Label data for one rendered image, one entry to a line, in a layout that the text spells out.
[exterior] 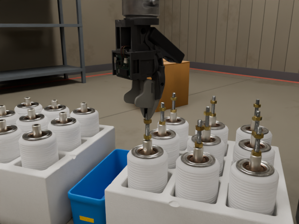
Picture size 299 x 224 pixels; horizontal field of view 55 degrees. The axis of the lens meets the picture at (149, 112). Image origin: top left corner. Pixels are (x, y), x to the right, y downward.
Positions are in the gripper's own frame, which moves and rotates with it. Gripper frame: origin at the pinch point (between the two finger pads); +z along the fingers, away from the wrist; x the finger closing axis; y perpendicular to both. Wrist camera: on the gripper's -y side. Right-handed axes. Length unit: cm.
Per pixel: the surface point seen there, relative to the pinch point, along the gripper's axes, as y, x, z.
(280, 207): -14.0, 25.4, 16.7
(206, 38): -238, -193, -3
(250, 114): -117, -47, 35
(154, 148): -1.8, -0.3, 9.4
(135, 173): 5.0, 1.3, 13.2
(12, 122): 19, -48, 12
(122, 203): 8.7, 1.5, 19.4
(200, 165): -3.8, 12.5, 9.3
